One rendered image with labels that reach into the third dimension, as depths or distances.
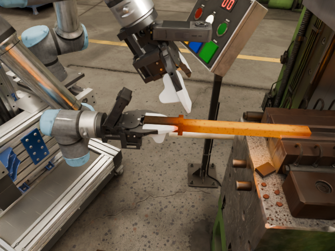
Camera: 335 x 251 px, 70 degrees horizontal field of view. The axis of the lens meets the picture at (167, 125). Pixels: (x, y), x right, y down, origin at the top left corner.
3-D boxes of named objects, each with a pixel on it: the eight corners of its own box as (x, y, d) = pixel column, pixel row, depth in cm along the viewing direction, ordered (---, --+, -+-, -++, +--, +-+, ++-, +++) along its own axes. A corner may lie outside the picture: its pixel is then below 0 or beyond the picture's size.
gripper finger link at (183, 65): (171, 73, 64) (154, 60, 56) (191, 64, 62) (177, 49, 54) (173, 84, 64) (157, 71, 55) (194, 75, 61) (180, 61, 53)
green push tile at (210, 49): (206, 63, 94) (217, 46, 90) (198, 55, 99) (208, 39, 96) (210, 64, 95) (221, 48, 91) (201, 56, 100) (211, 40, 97)
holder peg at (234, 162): (231, 169, 71) (233, 163, 69) (230, 162, 73) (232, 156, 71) (245, 170, 70) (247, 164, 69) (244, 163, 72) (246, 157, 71)
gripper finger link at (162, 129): (177, 140, 66) (144, 136, 67) (178, 123, 62) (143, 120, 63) (176, 148, 64) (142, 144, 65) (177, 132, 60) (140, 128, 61)
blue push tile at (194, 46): (195, 53, 101) (205, 36, 97) (188, 45, 106) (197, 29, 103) (198, 54, 102) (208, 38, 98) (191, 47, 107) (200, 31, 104)
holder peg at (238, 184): (235, 192, 65) (237, 186, 63) (233, 184, 67) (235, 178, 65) (250, 193, 65) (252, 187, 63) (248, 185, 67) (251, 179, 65)
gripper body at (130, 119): (146, 131, 71) (106, 129, 72) (144, 108, 65) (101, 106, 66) (142, 150, 65) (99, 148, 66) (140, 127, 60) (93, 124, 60)
